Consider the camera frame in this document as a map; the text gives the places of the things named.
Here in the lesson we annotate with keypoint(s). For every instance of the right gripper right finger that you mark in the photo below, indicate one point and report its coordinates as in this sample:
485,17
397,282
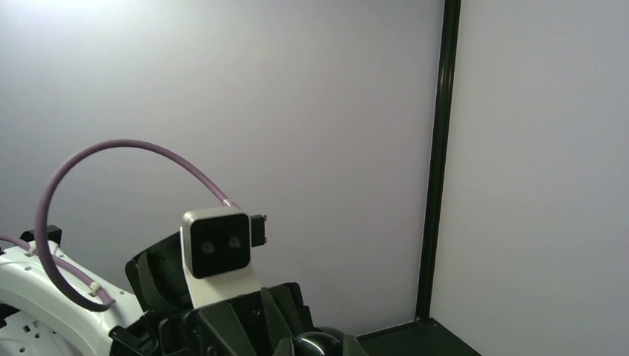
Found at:
352,347

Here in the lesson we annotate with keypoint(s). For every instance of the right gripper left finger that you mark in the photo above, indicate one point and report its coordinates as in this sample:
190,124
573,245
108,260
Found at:
285,347

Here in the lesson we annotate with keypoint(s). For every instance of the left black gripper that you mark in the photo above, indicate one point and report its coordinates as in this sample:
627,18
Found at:
251,324

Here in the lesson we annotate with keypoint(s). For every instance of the black earbuds charging case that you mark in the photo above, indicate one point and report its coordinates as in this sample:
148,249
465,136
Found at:
322,341

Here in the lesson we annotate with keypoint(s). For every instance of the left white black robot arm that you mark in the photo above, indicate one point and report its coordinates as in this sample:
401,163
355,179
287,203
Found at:
188,298

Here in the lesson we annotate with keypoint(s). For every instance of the black enclosure frame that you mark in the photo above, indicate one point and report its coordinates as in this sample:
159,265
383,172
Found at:
425,335

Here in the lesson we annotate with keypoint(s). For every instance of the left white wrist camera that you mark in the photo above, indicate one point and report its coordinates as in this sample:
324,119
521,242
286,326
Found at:
216,255

